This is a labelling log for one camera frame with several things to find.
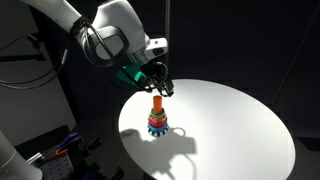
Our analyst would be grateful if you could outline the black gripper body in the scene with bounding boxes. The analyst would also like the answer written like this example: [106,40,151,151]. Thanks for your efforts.
[139,61,170,90]

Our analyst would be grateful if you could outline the colourful ring stacking toy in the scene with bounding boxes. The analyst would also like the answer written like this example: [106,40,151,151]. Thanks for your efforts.
[148,126,170,138]

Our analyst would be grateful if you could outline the yellow toy ring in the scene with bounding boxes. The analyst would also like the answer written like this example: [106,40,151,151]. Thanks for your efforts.
[148,113,168,121]

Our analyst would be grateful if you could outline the purple handled tool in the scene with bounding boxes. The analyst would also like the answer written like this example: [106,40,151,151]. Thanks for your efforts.
[59,131,80,148]

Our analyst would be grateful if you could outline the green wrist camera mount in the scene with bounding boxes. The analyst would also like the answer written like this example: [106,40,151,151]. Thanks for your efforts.
[114,64,148,90]

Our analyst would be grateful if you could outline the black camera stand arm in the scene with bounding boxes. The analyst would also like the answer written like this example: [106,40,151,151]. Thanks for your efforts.
[0,32,47,63]

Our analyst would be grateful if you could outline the blue toy ring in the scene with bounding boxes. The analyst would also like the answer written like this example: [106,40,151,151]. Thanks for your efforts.
[147,122,169,133]

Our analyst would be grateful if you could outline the green toy ring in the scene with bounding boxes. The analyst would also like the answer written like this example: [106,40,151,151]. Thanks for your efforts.
[149,109,167,118]

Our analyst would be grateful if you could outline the black clamp handles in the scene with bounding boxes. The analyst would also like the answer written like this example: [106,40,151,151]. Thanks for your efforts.
[81,136,103,155]

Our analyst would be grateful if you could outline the orange handled clamp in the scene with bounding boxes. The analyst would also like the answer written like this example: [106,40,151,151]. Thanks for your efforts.
[54,148,68,157]

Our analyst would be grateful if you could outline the orange stacking toy stand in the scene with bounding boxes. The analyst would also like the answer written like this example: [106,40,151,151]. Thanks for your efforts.
[152,95,164,113]

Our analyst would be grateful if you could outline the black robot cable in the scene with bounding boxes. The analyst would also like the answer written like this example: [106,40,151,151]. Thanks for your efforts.
[0,18,169,94]

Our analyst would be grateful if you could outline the perforated metal breadboard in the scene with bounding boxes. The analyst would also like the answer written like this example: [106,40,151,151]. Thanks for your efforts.
[28,143,76,180]

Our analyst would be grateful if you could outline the red toy ring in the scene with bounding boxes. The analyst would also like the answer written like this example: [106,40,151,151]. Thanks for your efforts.
[147,116,169,127]

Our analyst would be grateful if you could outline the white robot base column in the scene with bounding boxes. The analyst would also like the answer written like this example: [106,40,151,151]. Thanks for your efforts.
[0,129,44,180]

